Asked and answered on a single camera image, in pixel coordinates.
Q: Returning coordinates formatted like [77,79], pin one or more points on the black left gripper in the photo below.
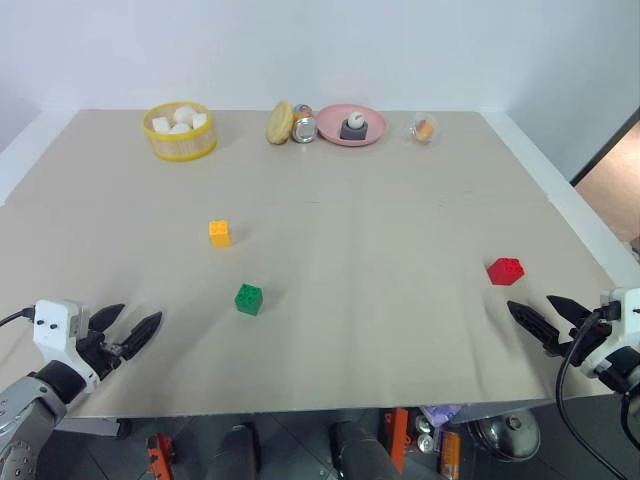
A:
[100,357]

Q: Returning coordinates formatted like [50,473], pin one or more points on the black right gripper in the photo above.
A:
[592,335]

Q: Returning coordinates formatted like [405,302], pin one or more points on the red toy brick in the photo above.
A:
[505,272]

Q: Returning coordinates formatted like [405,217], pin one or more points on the silver pot lid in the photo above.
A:
[507,435]

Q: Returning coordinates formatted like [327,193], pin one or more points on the green toy brick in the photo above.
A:
[248,300]

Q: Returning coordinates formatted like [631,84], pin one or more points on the yellow toy brick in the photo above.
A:
[220,236]

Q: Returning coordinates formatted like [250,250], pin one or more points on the orange black clamp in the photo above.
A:
[398,435]
[160,452]

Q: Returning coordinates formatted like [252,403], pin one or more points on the purple packet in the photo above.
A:
[440,414]

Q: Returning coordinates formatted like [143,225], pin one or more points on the small silver can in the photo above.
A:
[425,426]
[426,443]

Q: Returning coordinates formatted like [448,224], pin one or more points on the orange box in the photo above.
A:
[449,452]

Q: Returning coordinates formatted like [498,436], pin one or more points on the yellow round basket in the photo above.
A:
[180,145]

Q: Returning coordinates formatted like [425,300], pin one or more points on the white foam cube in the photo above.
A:
[183,115]
[180,128]
[161,125]
[199,120]

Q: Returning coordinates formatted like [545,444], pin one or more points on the beige paper table sheet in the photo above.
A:
[350,325]
[350,175]

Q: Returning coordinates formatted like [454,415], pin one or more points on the clear wrapped orange item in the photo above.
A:
[425,140]

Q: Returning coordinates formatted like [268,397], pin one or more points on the orange small bun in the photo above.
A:
[425,129]

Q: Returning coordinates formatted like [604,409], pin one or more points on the dark rounded shape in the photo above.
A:
[360,450]

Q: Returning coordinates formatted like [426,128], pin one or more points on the round tan bread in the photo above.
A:
[279,123]

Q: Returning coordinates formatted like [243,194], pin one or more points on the pink round plate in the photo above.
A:
[377,127]

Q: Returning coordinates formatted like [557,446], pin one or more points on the colourful metal can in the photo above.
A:
[305,130]

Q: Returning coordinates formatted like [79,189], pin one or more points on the dark grey block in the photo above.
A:
[354,132]

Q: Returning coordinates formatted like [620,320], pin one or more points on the white small ball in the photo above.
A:
[356,120]

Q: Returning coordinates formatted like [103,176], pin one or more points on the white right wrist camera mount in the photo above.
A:
[625,320]

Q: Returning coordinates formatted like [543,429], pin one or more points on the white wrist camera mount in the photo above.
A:
[625,320]
[51,325]

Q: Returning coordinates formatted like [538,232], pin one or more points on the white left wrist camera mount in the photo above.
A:
[51,325]

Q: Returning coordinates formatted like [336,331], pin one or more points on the grey metal bracket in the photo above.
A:
[90,427]

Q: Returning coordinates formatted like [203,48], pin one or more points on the dark door frame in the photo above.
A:
[607,145]

